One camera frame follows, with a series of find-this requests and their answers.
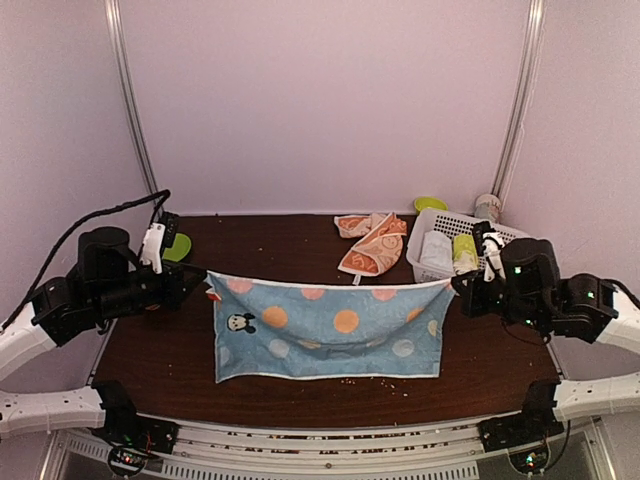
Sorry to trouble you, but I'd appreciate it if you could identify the right aluminium frame post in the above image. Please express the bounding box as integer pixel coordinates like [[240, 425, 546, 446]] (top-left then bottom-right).
[[492, 0, 547, 206]]

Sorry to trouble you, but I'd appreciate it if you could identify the green plate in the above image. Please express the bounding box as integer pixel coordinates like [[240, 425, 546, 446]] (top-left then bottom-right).
[[162, 233, 192, 262]]

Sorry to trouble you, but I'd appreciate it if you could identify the orange patterned towel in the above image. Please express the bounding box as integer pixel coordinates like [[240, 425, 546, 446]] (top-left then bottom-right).
[[334, 213, 408, 277]]

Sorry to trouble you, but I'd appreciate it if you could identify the blue polka dot towel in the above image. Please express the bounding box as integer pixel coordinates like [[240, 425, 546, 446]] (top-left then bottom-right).
[[206, 272, 454, 383]]

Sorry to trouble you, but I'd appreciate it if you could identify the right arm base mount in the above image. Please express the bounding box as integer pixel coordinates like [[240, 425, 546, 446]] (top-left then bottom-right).
[[477, 380, 571, 478]]

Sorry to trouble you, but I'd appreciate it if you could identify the white rolled towel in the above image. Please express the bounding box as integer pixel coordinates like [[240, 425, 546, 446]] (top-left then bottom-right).
[[419, 230, 452, 270]]

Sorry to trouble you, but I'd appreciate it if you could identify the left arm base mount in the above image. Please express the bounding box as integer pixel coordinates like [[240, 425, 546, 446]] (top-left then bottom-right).
[[89, 381, 179, 479]]

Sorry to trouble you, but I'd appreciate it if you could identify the green rolled towel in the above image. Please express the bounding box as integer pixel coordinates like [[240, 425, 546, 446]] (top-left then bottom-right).
[[452, 234, 479, 275]]

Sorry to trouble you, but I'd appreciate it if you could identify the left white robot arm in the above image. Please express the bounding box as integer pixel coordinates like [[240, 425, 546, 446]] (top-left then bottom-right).
[[1, 214, 207, 444]]

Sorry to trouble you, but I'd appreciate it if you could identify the left aluminium frame post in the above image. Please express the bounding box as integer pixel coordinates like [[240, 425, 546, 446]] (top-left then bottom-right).
[[104, 0, 159, 194]]

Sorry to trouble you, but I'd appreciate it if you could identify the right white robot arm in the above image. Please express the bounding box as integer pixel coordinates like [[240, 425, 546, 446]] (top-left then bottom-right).
[[451, 221, 639, 442]]

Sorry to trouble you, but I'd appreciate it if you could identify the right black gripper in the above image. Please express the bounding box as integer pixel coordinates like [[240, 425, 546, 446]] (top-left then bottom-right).
[[453, 269, 548, 333]]

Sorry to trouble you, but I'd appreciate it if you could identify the aluminium frame post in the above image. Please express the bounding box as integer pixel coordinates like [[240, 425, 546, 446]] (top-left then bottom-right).
[[492, 0, 547, 206], [104, 0, 159, 194]]

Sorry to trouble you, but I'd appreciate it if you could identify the small green bowl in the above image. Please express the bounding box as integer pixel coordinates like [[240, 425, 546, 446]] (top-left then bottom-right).
[[413, 196, 449, 214]]

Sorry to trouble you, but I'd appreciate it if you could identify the white plastic basket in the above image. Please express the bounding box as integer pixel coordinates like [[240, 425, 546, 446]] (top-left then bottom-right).
[[405, 207, 531, 284]]

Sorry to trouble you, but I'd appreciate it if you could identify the front metal rail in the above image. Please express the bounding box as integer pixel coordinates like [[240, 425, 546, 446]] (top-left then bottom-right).
[[37, 418, 617, 479]]

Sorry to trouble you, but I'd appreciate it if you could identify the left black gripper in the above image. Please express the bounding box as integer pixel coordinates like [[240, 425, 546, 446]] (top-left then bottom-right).
[[92, 258, 204, 320]]

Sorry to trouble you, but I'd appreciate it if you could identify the patterned paper cup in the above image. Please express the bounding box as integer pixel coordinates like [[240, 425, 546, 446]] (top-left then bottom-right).
[[474, 193, 502, 223]]

